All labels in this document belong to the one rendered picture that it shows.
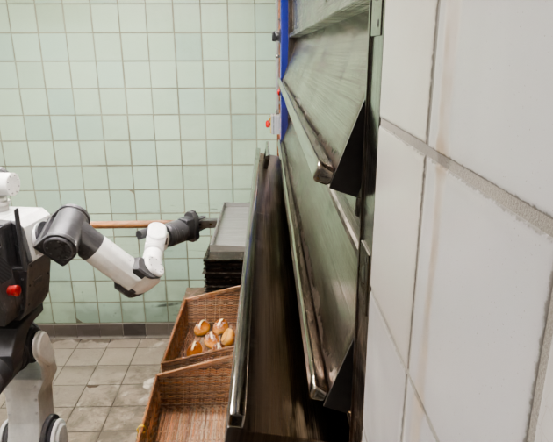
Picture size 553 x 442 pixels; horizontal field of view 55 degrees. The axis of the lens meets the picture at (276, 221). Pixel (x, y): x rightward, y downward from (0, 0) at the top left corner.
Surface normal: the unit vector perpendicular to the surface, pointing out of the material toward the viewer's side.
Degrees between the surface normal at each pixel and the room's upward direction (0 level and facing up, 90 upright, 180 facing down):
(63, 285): 90
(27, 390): 81
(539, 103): 90
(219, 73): 90
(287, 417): 11
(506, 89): 90
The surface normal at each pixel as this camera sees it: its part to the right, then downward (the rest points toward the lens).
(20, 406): 0.00, 0.15
